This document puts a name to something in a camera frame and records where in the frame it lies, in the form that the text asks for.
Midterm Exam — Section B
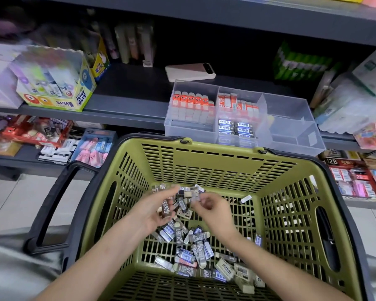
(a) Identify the person's left hand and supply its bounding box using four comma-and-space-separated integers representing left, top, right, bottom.
129, 185, 180, 238

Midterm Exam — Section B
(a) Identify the person's right hand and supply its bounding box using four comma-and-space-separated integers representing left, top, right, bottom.
192, 192, 239, 241

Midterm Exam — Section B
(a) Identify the clear grey lead case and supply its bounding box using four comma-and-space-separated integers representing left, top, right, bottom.
187, 187, 206, 203

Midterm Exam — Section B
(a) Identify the dark printed lead case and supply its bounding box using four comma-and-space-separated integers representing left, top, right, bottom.
158, 200, 176, 221

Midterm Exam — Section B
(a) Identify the person's right forearm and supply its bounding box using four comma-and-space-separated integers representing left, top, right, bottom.
215, 230, 347, 301

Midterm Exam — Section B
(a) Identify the person's left forearm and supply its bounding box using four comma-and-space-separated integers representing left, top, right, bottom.
39, 216, 149, 301

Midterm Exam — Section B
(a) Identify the pile of pencil lead cases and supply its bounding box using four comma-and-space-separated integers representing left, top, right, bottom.
149, 183, 267, 295

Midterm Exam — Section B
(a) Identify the olive green shopping basket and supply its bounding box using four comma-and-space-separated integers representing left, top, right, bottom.
63, 133, 375, 301

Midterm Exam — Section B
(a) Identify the stack of blue lead cases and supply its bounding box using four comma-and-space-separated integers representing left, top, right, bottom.
218, 118, 259, 146

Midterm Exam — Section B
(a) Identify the blue box of pink erasers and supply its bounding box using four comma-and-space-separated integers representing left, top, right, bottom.
75, 128, 117, 168

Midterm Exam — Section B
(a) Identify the row of orange capped erasers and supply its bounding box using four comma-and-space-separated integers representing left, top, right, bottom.
171, 90, 216, 125

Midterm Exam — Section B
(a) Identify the row of orange white erasers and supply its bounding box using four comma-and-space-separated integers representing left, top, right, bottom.
218, 92, 259, 121

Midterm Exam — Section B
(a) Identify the clear plastic organizer box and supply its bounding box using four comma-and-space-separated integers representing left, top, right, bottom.
164, 79, 326, 157

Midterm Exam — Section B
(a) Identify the pile of black white erasers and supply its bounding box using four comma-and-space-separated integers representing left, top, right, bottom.
38, 138, 82, 165

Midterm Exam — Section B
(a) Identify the white power bank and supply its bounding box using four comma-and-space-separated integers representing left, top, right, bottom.
165, 63, 216, 83

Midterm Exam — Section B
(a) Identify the yellow glue display box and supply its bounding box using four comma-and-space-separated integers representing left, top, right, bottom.
15, 45, 97, 112

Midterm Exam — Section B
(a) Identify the yellow cartoon box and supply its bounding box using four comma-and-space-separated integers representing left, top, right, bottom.
89, 37, 111, 82

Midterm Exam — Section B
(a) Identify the red stationery display box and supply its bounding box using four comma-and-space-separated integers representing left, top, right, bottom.
0, 115, 75, 148

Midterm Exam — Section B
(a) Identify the red eraser display box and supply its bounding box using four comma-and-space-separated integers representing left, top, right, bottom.
320, 150, 376, 199

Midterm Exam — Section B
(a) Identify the row of upright pastel packets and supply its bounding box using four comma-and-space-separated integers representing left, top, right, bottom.
99, 23, 155, 68

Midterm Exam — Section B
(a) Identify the row of pastel glue sticks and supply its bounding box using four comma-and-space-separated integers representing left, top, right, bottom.
20, 55, 79, 97

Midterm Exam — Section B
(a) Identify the green packet display box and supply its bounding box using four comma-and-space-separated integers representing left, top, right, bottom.
273, 42, 334, 82

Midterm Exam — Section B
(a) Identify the pile of clear plastic packets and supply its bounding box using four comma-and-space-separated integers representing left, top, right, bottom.
310, 70, 376, 151

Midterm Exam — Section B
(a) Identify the dark grey metal shelving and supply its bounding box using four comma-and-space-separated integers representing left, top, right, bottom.
0, 0, 376, 211

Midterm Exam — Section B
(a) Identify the pale lilac box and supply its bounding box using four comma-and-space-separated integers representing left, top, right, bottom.
0, 41, 27, 109

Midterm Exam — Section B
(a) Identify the black basket handle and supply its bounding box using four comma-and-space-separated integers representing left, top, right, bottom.
23, 161, 92, 257

